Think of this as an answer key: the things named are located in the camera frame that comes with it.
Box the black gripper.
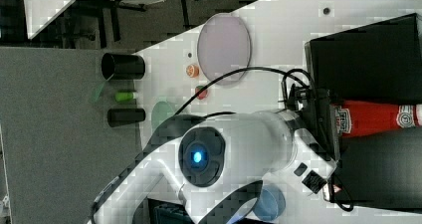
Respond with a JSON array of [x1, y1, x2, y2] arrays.
[[287, 85, 340, 161]]

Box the red ketchup bottle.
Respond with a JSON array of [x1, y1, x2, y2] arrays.
[[335, 101, 422, 137]]

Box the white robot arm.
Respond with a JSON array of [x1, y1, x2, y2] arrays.
[[87, 109, 336, 224]]

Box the black toaster oven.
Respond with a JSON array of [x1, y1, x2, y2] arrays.
[[305, 14, 421, 213]]

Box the lilac round plate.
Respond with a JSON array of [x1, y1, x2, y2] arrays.
[[197, 13, 251, 81]]

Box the blue plastic cup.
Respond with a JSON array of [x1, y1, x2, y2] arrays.
[[253, 184, 286, 221]]

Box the red strawberry toy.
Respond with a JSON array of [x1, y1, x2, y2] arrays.
[[195, 86, 208, 100]]

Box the orange slice toy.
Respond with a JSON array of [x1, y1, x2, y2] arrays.
[[186, 64, 199, 78]]

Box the green plastic colander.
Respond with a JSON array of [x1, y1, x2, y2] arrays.
[[151, 101, 176, 130]]

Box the green marker tube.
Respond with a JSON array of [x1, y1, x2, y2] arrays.
[[114, 92, 137, 103]]

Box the black cylinder large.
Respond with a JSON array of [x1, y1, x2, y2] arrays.
[[102, 53, 145, 80]]

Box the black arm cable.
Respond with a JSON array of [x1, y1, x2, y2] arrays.
[[174, 66, 317, 116]]

